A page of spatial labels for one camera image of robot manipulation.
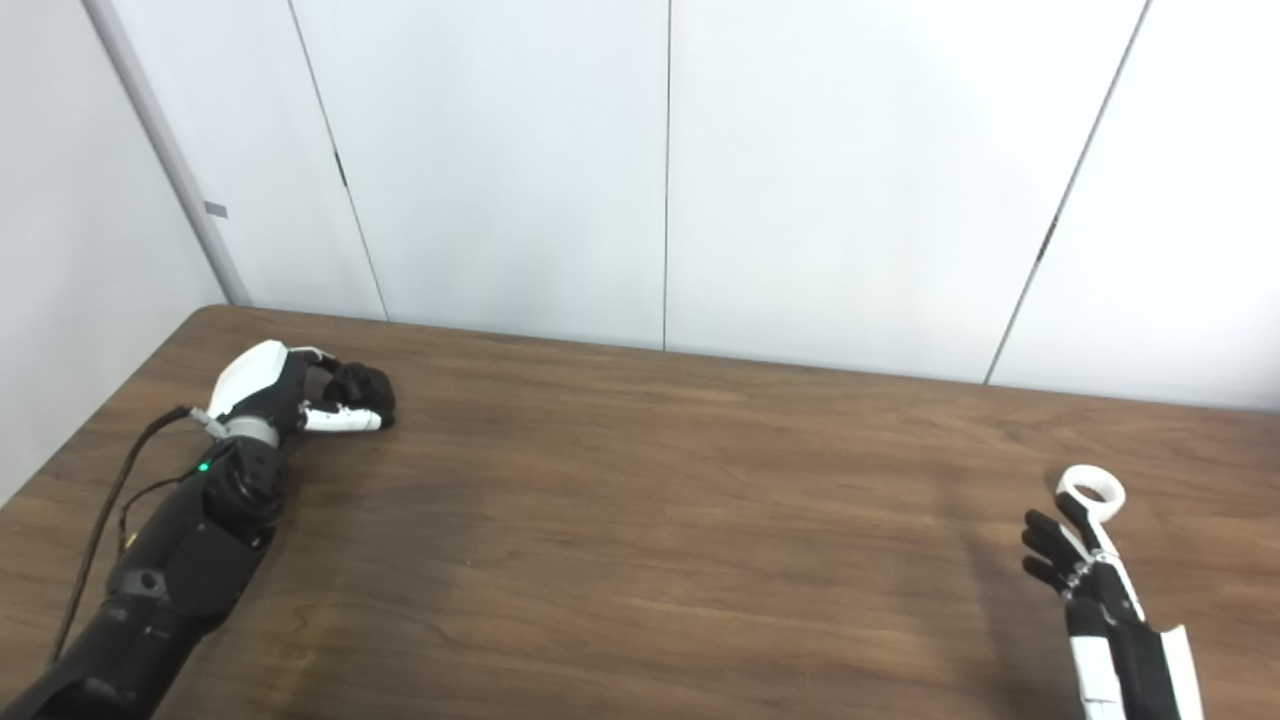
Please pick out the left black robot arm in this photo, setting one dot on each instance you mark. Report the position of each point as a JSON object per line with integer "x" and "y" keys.
{"x": 180, "y": 570}

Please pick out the round black part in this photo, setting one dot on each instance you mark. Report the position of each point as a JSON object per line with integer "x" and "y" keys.
{"x": 362, "y": 385}

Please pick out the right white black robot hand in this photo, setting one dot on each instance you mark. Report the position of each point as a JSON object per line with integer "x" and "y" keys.
{"x": 1135, "y": 660}

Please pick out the grey wall corner strip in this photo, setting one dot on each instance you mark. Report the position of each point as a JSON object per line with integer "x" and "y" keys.
{"x": 165, "y": 150}

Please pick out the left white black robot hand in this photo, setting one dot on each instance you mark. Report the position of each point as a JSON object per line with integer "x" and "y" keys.
{"x": 255, "y": 375}

